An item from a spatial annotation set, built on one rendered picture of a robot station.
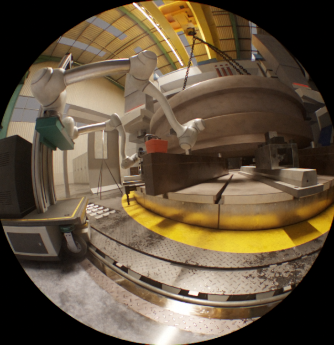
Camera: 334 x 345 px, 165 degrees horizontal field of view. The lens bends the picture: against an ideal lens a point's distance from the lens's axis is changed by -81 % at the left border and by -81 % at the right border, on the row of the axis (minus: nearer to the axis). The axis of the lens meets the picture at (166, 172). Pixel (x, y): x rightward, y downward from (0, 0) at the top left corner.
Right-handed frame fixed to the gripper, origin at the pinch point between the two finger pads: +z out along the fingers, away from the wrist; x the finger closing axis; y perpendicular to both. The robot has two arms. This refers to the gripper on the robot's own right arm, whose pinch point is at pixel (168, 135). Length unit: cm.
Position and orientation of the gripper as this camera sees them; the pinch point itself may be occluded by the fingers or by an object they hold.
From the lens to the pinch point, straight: 111.3
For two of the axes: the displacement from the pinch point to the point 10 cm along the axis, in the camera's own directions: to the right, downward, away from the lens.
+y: -0.8, -10.0, -0.3
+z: -6.9, 0.4, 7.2
